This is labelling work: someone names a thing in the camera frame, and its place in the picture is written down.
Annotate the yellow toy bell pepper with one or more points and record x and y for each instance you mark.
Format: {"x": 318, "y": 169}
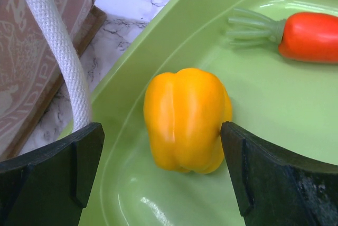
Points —
{"x": 183, "y": 114}

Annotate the brown jute tote bag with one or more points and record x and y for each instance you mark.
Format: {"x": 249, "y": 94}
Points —
{"x": 30, "y": 76}

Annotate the green plastic tray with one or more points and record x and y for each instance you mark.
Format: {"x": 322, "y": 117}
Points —
{"x": 292, "y": 104}

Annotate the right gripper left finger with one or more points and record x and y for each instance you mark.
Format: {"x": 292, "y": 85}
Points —
{"x": 52, "y": 184}

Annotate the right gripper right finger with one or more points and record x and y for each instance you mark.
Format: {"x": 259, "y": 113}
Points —
{"x": 275, "y": 186}

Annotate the orange toy carrot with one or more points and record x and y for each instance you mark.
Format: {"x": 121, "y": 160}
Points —
{"x": 304, "y": 36}

